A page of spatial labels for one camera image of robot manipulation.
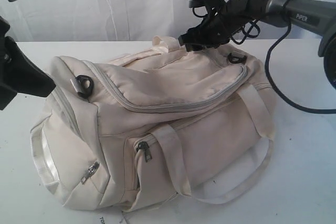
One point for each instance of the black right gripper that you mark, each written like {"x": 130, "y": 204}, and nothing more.
{"x": 219, "y": 24}

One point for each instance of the cream duffel bag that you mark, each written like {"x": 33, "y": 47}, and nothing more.
{"x": 137, "y": 131}

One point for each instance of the white backdrop curtain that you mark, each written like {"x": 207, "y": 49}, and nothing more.
{"x": 97, "y": 20}

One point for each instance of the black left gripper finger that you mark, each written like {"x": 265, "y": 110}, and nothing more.
{"x": 18, "y": 73}

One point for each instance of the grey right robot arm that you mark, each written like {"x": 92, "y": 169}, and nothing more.
{"x": 317, "y": 17}

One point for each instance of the white printed paper sheet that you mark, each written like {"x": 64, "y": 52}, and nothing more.
{"x": 110, "y": 219}

